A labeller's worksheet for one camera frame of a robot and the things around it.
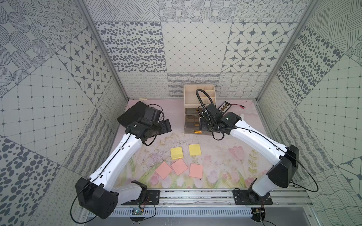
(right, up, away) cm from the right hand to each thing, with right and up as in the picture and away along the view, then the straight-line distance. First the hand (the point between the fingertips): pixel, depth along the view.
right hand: (206, 126), depth 80 cm
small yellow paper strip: (-50, +20, +43) cm, 69 cm away
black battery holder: (+22, +14, +36) cm, 44 cm away
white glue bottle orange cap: (+32, +6, +28) cm, 43 cm away
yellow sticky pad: (-18, -19, +11) cm, 28 cm away
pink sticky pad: (-25, -27, +3) cm, 37 cm away
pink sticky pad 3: (-5, -27, +4) cm, 28 cm away
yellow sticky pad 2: (-6, -17, +14) cm, 23 cm away
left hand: (-21, 0, -3) cm, 22 cm away
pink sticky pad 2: (-16, -25, +4) cm, 30 cm away
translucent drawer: (-8, -1, +15) cm, 17 cm away
